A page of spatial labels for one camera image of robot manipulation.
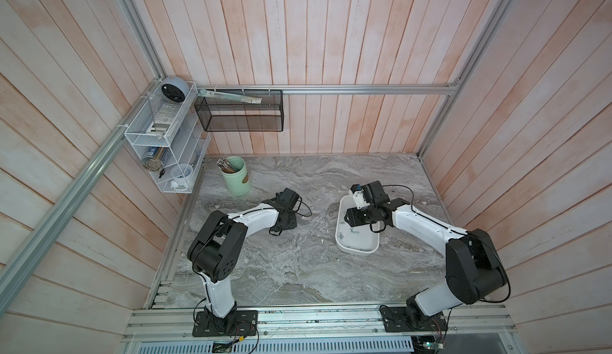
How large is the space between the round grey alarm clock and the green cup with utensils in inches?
10.7

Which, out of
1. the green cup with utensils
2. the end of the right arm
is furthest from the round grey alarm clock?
the end of the right arm

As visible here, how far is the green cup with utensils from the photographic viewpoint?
97 centimetres

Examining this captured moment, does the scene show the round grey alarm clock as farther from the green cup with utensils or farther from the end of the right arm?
the end of the right arm

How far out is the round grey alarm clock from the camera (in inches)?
32.0
